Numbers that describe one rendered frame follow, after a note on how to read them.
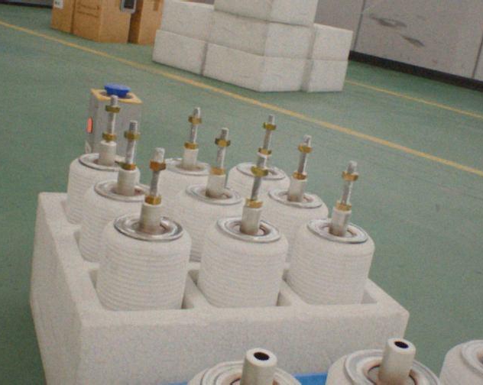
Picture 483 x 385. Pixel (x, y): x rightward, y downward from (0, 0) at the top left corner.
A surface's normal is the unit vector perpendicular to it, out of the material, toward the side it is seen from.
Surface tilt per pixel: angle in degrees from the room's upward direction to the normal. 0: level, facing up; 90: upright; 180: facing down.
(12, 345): 0
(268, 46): 90
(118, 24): 90
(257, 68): 90
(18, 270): 0
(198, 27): 90
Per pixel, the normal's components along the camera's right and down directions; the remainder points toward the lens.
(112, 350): 0.37, 0.33
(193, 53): -0.64, 0.12
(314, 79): 0.78, 0.31
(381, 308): 0.17, -0.94
